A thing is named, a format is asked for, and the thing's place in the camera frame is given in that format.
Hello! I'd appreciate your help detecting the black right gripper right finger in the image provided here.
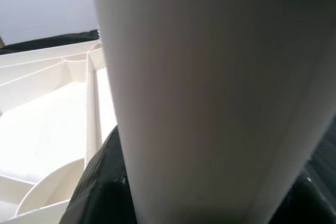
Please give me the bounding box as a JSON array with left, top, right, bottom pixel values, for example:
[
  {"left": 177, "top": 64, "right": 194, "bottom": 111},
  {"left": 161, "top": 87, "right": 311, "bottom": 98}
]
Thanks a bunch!
[{"left": 267, "top": 158, "right": 336, "bottom": 224}]

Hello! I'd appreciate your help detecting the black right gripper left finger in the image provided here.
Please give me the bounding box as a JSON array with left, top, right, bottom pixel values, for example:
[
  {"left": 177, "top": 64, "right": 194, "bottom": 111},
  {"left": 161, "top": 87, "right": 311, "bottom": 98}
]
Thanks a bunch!
[{"left": 60, "top": 124, "right": 140, "bottom": 224}]

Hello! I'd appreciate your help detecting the white plastic children table top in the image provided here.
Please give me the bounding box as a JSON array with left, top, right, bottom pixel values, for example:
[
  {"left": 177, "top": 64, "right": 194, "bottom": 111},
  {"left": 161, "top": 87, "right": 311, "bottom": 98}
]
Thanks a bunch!
[{"left": 0, "top": 39, "right": 119, "bottom": 224}]

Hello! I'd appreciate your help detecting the black cloth table cover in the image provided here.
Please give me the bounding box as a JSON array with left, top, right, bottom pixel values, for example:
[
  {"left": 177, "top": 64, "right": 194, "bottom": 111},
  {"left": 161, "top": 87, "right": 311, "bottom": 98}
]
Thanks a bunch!
[{"left": 0, "top": 29, "right": 336, "bottom": 198}]

